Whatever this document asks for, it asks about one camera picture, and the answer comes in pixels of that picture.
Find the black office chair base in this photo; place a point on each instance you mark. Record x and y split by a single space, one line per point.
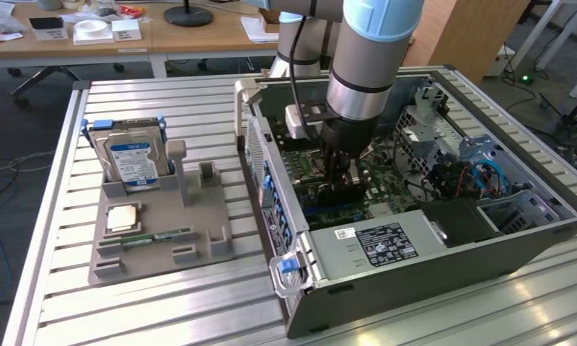
43 77

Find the CPU socket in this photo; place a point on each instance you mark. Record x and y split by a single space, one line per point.
316 162

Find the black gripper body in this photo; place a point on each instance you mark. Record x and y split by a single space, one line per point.
348 137

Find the grey power supply unit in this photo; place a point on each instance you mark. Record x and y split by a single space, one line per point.
336 252

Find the perforated metal drive cage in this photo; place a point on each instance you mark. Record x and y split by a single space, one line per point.
423 137

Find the grey printed parts rack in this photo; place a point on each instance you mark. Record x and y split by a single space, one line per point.
174 216

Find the metal disk bay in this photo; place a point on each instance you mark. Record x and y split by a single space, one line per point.
519 210

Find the white tape roll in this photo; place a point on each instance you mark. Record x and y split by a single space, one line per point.
83 30

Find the white box with black top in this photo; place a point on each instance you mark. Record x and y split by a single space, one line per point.
46 23

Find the CPU with metal lid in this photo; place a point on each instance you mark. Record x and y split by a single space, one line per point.
122 218

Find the small red object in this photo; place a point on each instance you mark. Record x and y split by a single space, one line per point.
131 12

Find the open grey PC case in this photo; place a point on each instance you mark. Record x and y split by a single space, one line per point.
414 284

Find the plain white box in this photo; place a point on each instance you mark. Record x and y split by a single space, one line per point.
126 27

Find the grey cup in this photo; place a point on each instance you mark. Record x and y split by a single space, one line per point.
51 4

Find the small white bowl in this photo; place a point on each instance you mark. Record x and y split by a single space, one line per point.
72 3

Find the flat white box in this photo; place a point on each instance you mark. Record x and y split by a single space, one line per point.
108 39

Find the black round lamp base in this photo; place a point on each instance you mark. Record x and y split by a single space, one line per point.
187 17

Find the clear plastic bag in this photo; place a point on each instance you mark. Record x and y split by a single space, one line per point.
2 16

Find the silver chipset heatsink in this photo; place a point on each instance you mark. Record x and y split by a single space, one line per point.
383 210

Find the stack of white papers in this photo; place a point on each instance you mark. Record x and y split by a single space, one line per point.
258 30

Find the brown cardboard box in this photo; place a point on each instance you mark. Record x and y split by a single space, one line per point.
270 16

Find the blue PCIe expansion slot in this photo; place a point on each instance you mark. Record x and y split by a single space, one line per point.
310 209

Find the dark grey pouch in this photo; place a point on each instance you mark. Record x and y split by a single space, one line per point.
107 11

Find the white device box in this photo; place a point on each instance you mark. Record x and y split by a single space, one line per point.
503 70

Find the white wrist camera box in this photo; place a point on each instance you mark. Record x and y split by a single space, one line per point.
298 122

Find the green RAM stick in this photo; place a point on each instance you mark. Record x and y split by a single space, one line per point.
144 238

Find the wooden desk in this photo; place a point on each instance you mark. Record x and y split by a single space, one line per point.
52 48
198 39

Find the hard disk with blue caddy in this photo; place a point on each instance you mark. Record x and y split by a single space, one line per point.
130 162

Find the blue case latch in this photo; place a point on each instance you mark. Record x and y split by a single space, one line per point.
288 267

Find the graphics card with black cooler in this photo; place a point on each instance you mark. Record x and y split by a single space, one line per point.
342 196

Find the white paper card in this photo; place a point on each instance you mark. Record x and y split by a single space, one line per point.
4 37

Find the white table frame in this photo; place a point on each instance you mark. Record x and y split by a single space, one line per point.
534 32

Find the wooden cabinet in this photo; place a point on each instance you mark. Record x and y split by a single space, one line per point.
471 36

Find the crumpled white paper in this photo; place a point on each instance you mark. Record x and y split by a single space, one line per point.
76 16

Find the green motherboard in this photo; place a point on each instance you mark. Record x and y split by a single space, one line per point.
390 180

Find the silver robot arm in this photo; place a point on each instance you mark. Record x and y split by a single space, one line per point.
366 65

